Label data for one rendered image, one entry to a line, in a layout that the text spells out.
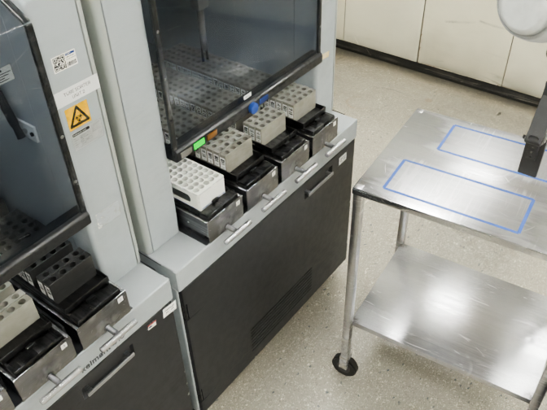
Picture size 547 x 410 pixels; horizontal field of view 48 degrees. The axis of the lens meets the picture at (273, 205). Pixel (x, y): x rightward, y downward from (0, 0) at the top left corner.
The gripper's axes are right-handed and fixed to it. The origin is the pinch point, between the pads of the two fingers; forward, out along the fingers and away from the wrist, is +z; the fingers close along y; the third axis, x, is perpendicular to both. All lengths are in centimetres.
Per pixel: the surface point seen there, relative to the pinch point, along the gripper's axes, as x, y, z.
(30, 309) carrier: 73, -61, 34
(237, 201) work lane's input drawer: 66, -6, 40
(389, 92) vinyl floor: 122, 192, 120
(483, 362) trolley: 2, 26, 92
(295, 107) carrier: 74, 31, 33
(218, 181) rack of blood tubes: 70, -8, 34
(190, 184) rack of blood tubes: 74, -13, 34
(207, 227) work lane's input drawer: 66, -17, 41
